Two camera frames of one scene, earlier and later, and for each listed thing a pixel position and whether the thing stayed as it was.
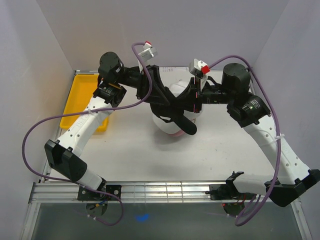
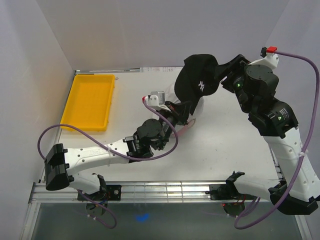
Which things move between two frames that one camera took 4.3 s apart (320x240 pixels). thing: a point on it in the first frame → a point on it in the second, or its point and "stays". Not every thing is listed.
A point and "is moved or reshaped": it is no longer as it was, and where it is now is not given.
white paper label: [173, 69] stays
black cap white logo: [174, 110] is moved or reshaped
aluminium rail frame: [70, 192] stays
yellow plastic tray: [83, 88] stays
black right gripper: [190, 92] → [237, 66]
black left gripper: [159, 92] → [179, 111]
